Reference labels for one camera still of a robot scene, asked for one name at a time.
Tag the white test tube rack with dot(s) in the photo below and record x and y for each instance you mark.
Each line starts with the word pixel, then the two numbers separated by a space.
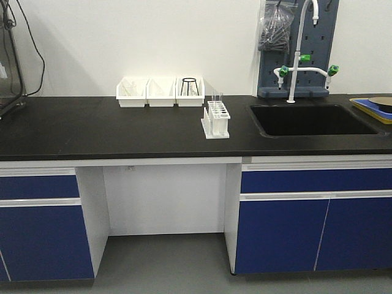
pixel 215 120

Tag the blue-grey pegboard drying rack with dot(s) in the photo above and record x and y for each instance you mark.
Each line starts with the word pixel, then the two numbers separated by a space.
pixel 318 32

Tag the white right storage bin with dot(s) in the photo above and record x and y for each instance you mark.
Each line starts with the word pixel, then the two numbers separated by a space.
pixel 190 101

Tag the white storage bin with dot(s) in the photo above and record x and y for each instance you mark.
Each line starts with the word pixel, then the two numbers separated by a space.
pixel 131 92
pixel 160 92
pixel 190 101

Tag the white middle storage bin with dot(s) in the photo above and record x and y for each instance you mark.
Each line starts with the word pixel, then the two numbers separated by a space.
pixel 160 92

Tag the black metal tripod stand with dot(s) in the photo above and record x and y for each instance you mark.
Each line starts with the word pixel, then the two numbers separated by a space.
pixel 189 87

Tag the white left storage bin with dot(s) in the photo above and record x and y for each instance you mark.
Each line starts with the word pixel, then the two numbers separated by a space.
pixel 131 92

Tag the black lab sink basin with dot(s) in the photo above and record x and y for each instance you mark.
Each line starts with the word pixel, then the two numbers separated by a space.
pixel 284 121

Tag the white gooseneck lab faucet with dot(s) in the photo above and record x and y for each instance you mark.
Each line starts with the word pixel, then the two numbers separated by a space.
pixel 284 70

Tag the blue cabinet door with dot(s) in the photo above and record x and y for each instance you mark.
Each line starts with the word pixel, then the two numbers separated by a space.
pixel 357 235
pixel 279 236
pixel 44 243

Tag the blue right drawer front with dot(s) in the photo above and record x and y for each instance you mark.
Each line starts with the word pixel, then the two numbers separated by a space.
pixel 316 180

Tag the blue drawer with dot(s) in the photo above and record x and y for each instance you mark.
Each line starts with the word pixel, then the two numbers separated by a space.
pixel 35 187
pixel 316 180

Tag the plastic bag of pegs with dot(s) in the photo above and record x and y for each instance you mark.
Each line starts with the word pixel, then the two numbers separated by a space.
pixel 276 23

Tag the blue left drawer front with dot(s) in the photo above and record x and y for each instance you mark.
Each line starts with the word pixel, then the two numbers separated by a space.
pixel 35 187

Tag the blue left cabinet door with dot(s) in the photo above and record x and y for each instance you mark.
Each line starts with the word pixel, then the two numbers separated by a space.
pixel 44 243

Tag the blue far right cabinet door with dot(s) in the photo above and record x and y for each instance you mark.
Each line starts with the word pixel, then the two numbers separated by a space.
pixel 357 235

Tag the glass-fronted equipment cabinet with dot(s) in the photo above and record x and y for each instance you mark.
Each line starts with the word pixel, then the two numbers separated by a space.
pixel 12 84

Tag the yellow tray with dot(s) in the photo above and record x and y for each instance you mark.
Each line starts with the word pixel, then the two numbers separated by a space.
pixel 370 108

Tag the dark round plate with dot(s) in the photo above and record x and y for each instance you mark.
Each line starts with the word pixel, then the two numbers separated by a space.
pixel 384 103

